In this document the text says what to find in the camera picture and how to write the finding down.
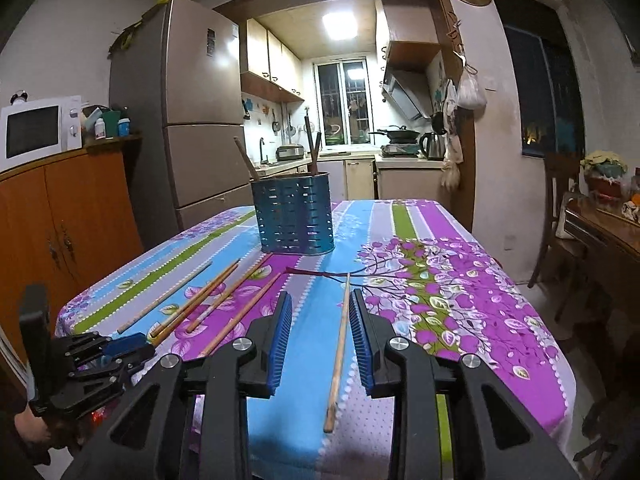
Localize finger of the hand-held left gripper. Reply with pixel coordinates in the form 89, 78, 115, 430
50, 332, 149, 368
37, 345, 154, 420

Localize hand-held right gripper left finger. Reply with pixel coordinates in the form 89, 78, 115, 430
60, 291, 293, 480

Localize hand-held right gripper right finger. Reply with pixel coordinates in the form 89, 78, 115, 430
349, 289, 583, 480

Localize brown wooden chopstick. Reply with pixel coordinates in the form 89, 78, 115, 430
323, 273, 350, 434
152, 266, 236, 346
150, 259, 242, 337
200, 273, 284, 357

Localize pale wooden chopstick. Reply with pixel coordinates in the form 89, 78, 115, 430
117, 261, 213, 335

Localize brown chopstick with white band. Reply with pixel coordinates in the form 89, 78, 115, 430
187, 262, 267, 333

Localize blue perforated utensil holder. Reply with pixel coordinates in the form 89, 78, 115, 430
250, 171, 336, 257

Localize person's left hand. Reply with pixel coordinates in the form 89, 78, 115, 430
14, 410, 53, 443

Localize floral striped tablecloth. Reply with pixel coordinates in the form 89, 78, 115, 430
54, 199, 577, 480

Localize orange wooden cabinet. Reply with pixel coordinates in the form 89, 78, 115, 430
0, 132, 146, 361

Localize kitchen counter with base cabinets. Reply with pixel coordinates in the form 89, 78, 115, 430
250, 152, 446, 201

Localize white microwave oven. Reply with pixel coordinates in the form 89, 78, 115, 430
0, 95, 83, 173

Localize hanging net bag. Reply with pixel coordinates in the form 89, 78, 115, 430
441, 135, 466, 191

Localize steel electric kettle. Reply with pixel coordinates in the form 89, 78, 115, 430
419, 131, 447, 162

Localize black wok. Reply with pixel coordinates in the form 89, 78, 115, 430
369, 126, 422, 143

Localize white bag on chair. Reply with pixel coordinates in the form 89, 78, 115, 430
557, 200, 586, 241

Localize kitchen window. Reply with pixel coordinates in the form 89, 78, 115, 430
314, 59, 373, 148

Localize steel range hood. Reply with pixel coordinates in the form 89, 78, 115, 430
382, 70, 433, 121

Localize wooden chair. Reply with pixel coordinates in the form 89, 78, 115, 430
530, 152, 586, 286

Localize grey refrigerator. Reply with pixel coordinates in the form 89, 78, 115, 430
109, 0, 246, 248

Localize dark wooden side table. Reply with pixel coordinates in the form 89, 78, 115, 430
562, 195, 640, 466

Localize white hanging plastic bag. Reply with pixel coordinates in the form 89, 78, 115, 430
456, 67, 487, 110

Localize potted plant in red pot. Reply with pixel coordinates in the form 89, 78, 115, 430
580, 150, 628, 201

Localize square ceiling light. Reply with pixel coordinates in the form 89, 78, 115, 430
322, 12, 358, 41

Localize cabinet above range hood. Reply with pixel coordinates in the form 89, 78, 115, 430
375, 0, 443, 71

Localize dark window with curtain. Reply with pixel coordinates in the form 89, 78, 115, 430
502, 0, 586, 158

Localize wooden door frame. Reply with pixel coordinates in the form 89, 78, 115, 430
215, 0, 476, 233

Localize kitchen wall cabinets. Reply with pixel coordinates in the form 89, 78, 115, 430
241, 19, 306, 103

